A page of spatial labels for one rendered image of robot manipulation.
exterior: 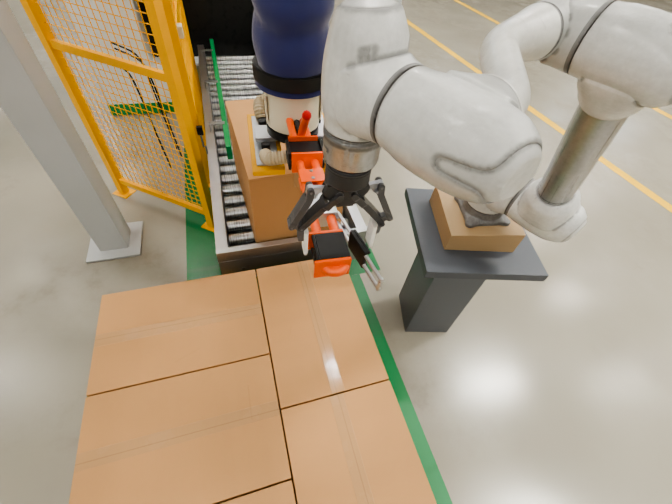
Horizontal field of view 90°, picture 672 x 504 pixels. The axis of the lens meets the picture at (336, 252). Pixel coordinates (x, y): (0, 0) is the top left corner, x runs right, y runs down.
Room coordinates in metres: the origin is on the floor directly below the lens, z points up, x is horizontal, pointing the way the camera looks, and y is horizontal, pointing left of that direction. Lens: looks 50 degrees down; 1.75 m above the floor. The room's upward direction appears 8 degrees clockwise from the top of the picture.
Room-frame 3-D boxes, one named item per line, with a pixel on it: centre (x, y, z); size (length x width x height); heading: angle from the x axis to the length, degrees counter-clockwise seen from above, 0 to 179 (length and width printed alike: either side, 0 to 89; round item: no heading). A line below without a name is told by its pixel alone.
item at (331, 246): (0.45, 0.02, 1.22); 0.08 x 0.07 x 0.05; 19
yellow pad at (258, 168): (0.99, 0.29, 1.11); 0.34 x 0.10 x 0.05; 19
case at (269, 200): (1.32, 0.31, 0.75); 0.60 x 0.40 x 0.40; 26
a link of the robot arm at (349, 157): (0.46, 0.00, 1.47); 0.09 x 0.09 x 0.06
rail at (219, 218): (1.96, 0.94, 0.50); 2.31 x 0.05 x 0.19; 23
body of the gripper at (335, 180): (0.46, 0.00, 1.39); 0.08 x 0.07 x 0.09; 109
